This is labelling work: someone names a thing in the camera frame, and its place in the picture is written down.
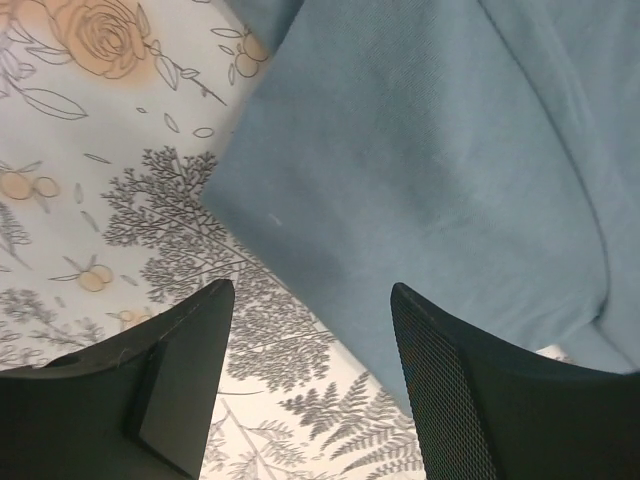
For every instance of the floral patterned table cloth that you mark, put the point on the floral patterned table cloth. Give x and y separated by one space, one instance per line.
112 120

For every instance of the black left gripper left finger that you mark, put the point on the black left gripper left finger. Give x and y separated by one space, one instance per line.
138 405

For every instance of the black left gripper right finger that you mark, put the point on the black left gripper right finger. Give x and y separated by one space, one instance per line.
486 409

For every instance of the light blue t shirt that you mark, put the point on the light blue t shirt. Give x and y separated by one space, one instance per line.
485 153

